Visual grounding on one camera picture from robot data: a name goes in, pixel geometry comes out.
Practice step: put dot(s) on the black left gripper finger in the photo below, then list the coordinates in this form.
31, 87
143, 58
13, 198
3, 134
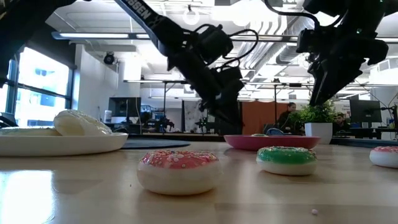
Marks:
237, 109
216, 109

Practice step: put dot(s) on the background office desk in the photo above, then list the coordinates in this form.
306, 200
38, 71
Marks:
363, 132

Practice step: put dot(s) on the large glass window wall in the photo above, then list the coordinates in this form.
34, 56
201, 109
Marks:
37, 87

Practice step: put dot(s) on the white glazed donut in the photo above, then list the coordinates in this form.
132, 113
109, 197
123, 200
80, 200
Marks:
79, 123

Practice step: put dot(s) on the person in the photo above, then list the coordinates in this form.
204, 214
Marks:
287, 119
340, 123

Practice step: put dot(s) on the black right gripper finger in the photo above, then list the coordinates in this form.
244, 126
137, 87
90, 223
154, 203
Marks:
342, 79
320, 81

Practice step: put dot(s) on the green frosted donut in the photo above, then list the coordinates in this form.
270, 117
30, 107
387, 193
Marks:
286, 160
259, 135

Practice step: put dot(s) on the dark computer monitor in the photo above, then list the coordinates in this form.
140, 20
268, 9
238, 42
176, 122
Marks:
124, 106
365, 111

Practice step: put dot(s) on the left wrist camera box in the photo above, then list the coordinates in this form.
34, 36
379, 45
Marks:
214, 42

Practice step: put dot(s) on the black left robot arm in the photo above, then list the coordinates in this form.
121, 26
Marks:
149, 18

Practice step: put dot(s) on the black background robot arm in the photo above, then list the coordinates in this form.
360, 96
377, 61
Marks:
202, 123
164, 123

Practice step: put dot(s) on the white round plate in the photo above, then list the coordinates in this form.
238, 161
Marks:
59, 144

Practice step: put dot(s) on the white ceiling ducts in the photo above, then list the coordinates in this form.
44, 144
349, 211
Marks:
267, 46

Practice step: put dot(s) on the blue rounded object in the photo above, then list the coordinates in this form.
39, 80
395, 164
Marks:
275, 132

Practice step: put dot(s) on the black security camera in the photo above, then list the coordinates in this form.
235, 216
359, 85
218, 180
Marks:
109, 58

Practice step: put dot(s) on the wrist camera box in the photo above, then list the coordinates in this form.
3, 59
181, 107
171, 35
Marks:
308, 40
214, 42

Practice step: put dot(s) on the black table frame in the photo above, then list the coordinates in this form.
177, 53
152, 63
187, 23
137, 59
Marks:
174, 137

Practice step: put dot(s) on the pink frosted donut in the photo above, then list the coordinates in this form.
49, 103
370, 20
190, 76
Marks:
178, 171

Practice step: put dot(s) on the long ceiling light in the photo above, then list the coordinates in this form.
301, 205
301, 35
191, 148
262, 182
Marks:
93, 35

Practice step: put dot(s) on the pink sprinkled white donut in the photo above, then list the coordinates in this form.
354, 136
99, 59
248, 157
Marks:
385, 157

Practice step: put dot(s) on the pink round plate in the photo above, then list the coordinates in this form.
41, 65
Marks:
272, 142

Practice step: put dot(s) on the small pink crumb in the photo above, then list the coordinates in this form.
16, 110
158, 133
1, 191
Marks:
314, 211

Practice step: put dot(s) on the green plant in white pot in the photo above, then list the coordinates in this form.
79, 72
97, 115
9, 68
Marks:
318, 132

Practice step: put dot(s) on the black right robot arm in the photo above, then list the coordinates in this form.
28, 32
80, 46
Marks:
342, 7

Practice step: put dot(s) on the white cup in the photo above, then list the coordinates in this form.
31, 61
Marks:
108, 116

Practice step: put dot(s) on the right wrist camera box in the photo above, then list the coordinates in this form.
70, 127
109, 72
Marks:
308, 40

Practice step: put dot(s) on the dark woven round placemat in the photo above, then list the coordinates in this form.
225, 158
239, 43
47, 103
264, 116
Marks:
155, 143

